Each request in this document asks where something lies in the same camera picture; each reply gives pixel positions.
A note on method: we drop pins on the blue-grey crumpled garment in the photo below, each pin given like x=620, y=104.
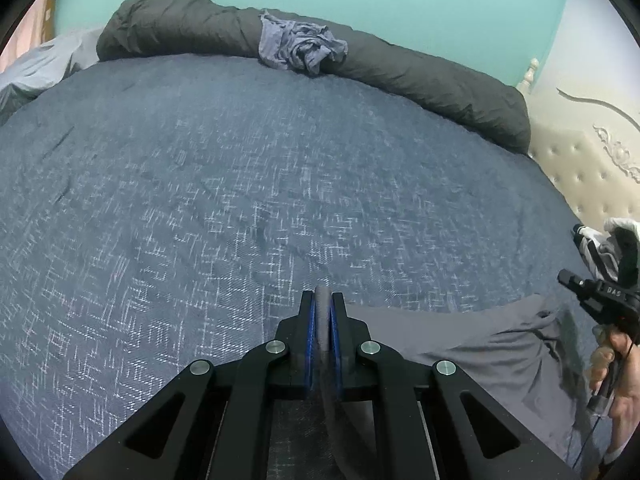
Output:
x=300, y=42

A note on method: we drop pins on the dark grey rolled duvet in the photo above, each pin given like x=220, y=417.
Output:
x=190, y=25

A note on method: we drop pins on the wooden window trim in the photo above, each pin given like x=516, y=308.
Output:
x=51, y=7

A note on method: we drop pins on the cream bedpost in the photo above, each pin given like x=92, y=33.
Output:
x=530, y=72

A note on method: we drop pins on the blue patterned bed sheet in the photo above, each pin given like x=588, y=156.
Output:
x=200, y=185

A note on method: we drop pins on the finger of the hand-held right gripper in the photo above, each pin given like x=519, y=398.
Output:
x=575, y=282

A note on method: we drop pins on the black white striped garment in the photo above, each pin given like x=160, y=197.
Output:
x=592, y=250

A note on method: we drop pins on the person's right hand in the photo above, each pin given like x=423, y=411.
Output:
x=627, y=390

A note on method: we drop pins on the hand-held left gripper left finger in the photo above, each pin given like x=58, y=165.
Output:
x=311, y=340

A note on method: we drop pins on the grey pants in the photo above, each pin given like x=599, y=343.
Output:
x=475, y=350

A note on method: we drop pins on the person's right forearm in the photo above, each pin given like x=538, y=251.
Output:
x=627, y=462

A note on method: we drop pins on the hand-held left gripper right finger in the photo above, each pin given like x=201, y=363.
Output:
x=336, y=345

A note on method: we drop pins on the cream tufted headboard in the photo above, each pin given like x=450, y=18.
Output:
x=580, y=160

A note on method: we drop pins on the light grey bed cover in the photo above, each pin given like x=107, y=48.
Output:
x=45, y=65

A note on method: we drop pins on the pink curtain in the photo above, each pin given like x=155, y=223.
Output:
x=25, y=30

